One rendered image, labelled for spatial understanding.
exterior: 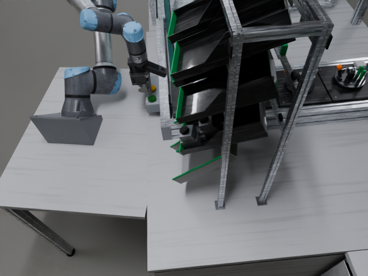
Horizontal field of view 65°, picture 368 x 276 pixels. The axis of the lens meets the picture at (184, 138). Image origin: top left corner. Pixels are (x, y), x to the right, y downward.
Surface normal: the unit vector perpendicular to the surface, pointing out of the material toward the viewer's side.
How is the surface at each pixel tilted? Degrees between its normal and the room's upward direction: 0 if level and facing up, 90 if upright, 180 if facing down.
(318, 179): 0
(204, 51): 25
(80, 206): 0
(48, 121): 90
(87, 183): 0
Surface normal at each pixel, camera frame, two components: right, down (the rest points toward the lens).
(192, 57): -0.47, -0.56
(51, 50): -0.06, -0.59
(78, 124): -0.11, 0.80
